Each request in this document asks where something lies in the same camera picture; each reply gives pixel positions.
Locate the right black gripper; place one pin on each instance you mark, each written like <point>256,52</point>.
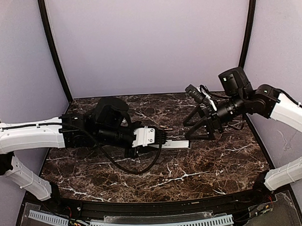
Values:
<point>213,122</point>

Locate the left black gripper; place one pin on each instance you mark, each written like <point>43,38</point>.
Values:
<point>129,141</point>

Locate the white remote control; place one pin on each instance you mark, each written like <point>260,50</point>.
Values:
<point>176,144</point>

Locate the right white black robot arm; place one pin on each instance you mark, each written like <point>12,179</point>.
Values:
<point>240,98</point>

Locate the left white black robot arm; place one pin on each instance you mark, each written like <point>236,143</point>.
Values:
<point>108,124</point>

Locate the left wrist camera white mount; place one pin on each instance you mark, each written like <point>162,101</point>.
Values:
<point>144,136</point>

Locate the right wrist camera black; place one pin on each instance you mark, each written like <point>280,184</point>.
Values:
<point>200,96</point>

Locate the black front rail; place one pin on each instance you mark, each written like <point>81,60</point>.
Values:
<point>232,203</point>

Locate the right black frame post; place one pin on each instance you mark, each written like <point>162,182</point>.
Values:
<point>247,32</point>

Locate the black frame post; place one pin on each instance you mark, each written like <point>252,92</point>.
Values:
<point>53,49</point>
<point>247,32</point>

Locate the white slotted cable duct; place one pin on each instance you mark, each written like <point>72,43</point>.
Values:
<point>198,219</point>

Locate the left black frame post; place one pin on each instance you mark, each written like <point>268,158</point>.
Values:
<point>53,49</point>

